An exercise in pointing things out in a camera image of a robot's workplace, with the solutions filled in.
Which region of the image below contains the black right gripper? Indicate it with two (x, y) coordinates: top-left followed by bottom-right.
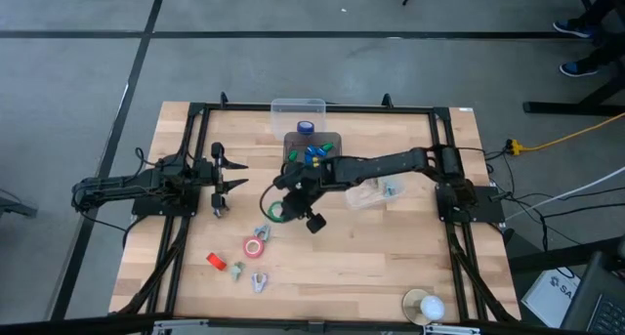
(271, 161), (327, 234)

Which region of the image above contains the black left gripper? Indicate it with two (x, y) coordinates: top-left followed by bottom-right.
(194, 142), (249, 219)

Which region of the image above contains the black desk foot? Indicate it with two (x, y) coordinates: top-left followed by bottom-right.
(507, 234), (625, 275)

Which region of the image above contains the green tape roll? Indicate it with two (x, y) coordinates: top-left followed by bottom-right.
(267, 200), (287, 224)

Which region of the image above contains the red block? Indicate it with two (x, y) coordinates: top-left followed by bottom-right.
(205, 251), (229, 272)

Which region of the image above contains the smoky grey plastic bin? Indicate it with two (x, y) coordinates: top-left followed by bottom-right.
(282, 130), (344, 178)

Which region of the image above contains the black aluminium table frame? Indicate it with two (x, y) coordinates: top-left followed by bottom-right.
(109, 91), (521, 335)

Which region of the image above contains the black laptop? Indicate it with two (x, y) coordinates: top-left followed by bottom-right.
(560, 250), (625, 335)

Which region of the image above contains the clear plastic bag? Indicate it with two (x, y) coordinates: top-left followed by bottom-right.
(344, 173), (406, 211)

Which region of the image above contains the grey chair base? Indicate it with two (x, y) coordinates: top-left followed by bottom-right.
(0, 188), (39, 219)

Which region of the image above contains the person's blue shoe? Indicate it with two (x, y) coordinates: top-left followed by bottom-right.
(560, 61), (600, 78)
(553, 20), (595, 39)

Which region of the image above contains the person's leg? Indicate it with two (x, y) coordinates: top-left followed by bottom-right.
(580, 0), (625, 28)
(585, 41), (625, 70)

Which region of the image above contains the clear plastic bin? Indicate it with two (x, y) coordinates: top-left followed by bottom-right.
(270, 97), (327, 142)

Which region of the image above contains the white cable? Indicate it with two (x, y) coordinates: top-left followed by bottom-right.
(505, 166), (625, 222)

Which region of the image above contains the yellow cable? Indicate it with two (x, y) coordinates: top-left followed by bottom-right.
(505, 111), (625, 156)

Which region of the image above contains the brass lamp with white bulb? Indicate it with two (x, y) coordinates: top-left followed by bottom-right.
(401, 288), (446, 326)

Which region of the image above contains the silver metal bracket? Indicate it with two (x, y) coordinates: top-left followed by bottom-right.
(422, 323), (482, 335)

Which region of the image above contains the lavender staple remover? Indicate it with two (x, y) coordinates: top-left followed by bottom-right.
(250, 272), (269, 295)

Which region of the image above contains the black desk base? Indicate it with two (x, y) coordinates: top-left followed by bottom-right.
(521, 0), (625, 117)

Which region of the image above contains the pink tape roll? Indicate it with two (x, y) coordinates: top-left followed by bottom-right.
(242, 235), (266, 260)

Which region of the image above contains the white printed box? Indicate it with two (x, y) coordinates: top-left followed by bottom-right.
(520, 267), (582, 329)

